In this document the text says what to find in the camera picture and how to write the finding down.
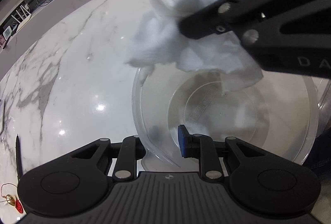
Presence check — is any clear plastic bowl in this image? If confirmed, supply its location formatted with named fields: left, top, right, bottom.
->
left=132, top=65, right=322, bottom=172

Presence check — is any white cloth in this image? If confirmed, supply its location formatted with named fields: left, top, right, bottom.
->
left=126, top=0, right=263, bottom=91

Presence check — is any white router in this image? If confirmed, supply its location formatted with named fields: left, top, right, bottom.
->
left=11, top=5, right=31, bottom=26

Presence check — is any gold bell red string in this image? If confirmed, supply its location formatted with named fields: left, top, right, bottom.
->
left=0, top=182, right=24, bottom=214

